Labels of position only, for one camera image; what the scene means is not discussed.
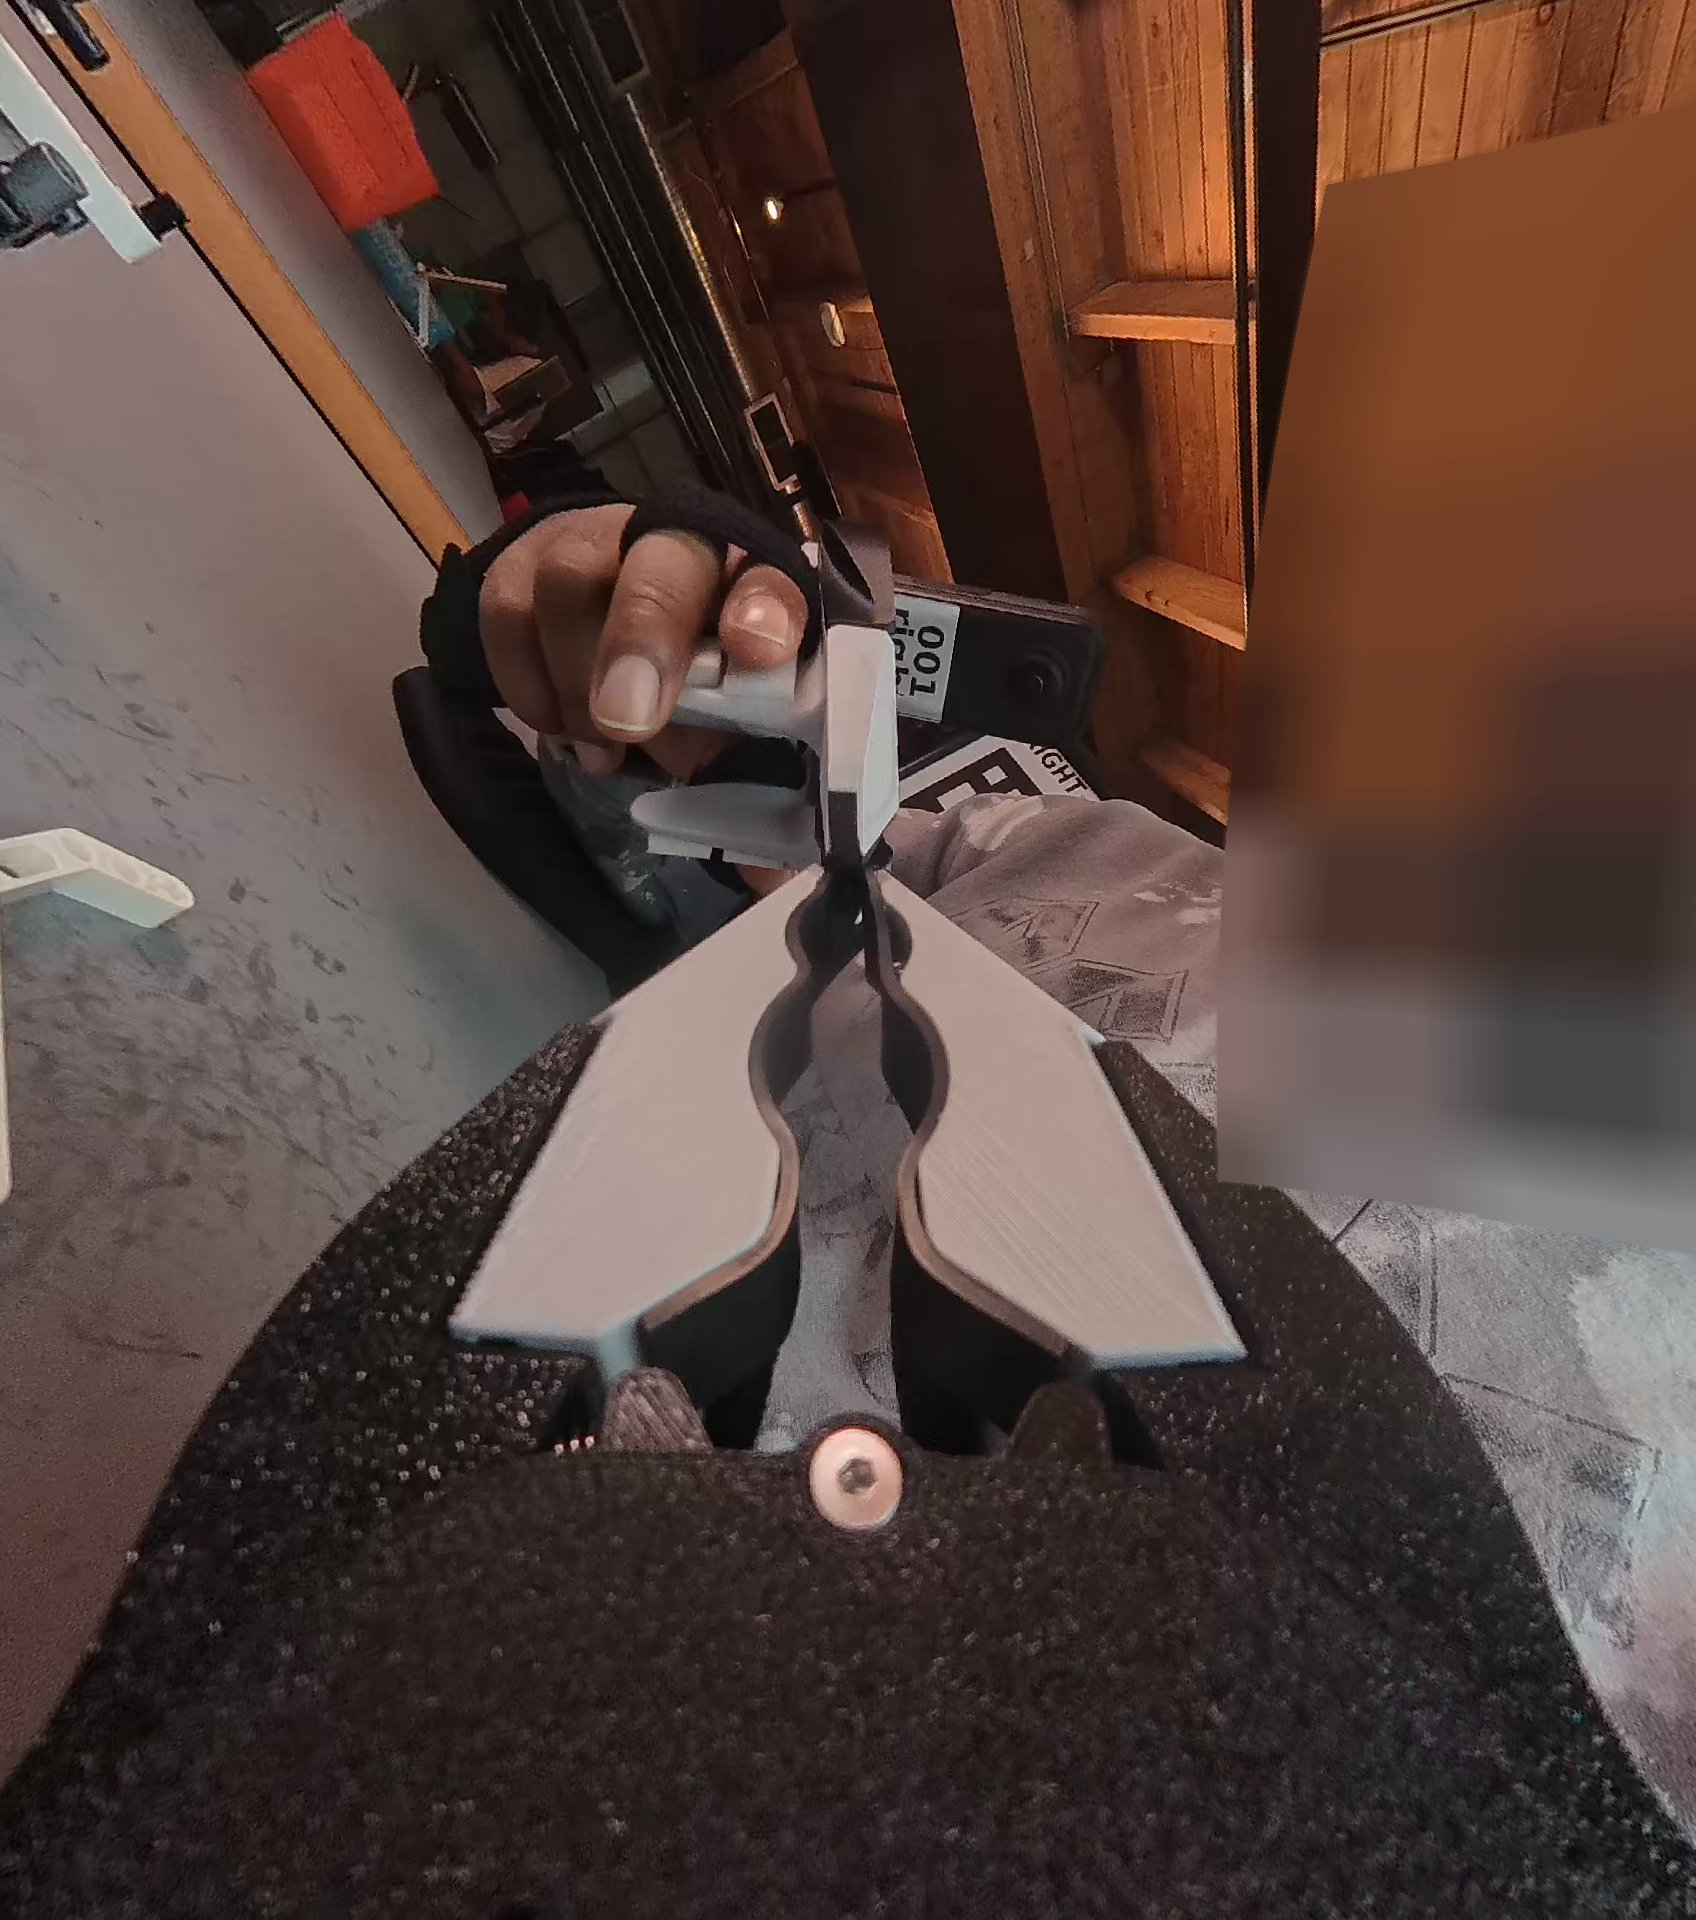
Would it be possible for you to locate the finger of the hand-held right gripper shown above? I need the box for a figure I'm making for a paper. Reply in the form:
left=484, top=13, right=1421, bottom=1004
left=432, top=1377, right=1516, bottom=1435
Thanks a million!
left=807, top=619, right=908, bottom=876

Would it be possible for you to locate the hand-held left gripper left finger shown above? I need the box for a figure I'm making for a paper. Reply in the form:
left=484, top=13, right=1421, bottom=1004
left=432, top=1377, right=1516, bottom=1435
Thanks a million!
left=451, top=867, right=838, bottom=1451

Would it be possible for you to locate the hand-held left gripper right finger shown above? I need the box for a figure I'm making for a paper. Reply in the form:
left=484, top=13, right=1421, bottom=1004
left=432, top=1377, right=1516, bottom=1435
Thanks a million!
left=849, top=867, right=1249, bottom=1455

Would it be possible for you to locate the toy brick truck model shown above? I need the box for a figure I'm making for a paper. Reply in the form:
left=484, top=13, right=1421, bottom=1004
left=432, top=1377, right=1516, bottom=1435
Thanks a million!
left=0, top=0, right=191, bottom=271

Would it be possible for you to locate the person's right forearm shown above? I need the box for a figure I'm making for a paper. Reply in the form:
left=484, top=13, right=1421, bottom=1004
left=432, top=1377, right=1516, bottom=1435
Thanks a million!
left=537, top=733, right=776, bottom=903

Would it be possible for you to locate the person's right hand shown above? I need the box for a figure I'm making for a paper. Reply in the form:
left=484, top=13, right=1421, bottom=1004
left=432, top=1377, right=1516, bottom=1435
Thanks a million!
left=476, top=516, right=809, bottom=745

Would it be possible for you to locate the black wrist rest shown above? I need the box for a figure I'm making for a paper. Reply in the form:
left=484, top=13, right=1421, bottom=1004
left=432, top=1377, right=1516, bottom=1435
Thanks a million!
left=390, top=666, right=760, bottom=985

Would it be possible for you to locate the person's grey printed sweatshirt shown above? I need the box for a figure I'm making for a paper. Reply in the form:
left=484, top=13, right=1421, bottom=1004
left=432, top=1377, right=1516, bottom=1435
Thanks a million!
left=773, top=794, right=1696, bottom=1854

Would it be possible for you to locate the red plastic container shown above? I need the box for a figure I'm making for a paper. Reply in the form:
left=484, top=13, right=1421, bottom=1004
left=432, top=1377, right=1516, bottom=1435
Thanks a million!
left=245, top=18, right=443, bottom=231

